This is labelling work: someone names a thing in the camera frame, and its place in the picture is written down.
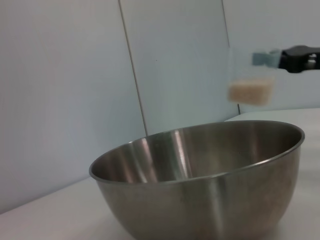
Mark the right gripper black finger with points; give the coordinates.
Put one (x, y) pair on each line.
(295, 65)
(302, 50)

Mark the stainless steel mixing bowl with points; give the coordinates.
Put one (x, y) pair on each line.
(200, 207)

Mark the clear plastic cup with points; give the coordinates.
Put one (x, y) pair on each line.
(240, 67)

